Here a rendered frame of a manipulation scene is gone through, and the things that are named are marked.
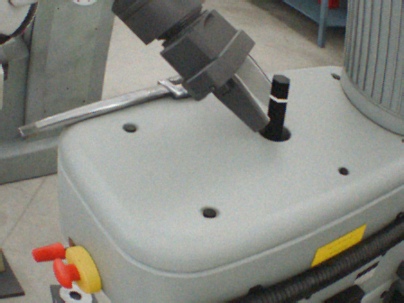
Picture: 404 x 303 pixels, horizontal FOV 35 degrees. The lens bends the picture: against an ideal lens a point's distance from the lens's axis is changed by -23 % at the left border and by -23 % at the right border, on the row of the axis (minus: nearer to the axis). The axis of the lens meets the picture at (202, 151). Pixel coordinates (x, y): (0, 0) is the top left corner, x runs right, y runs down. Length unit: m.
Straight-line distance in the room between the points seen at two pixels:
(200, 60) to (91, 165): 0.15
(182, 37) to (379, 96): 0.27
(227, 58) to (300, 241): 0.19
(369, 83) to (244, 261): 0.31
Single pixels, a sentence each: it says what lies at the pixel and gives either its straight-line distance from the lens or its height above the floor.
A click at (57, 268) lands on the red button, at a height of 1.77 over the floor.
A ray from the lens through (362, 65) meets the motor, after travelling 0.90.
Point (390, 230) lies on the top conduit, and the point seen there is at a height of 1.81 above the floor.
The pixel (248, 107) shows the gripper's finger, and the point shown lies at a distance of 0.78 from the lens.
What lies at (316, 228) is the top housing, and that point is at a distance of 0.75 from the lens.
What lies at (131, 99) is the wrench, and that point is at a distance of 0.83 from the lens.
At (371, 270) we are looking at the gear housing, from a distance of 0.99.
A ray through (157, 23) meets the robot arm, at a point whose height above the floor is 2.01.
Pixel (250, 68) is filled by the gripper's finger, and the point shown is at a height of 1.94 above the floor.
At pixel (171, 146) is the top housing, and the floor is 1.89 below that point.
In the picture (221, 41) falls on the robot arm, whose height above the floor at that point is 1.99.
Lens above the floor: 2.31
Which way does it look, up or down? 33 degrees down
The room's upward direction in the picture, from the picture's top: 9 degrees clockwise
